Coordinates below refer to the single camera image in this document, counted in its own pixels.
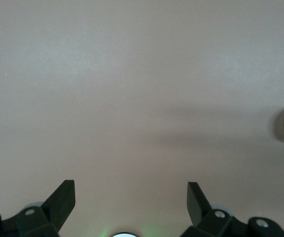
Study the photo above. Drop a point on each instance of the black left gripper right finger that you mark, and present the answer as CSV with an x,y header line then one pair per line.
x,y
201,214

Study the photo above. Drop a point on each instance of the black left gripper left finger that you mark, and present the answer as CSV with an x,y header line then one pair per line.
x,y
55,209

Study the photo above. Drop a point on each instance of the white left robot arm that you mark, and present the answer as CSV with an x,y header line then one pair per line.
x,y
125,235

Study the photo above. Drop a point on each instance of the brown table mat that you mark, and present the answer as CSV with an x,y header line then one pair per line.
x,y
141,61

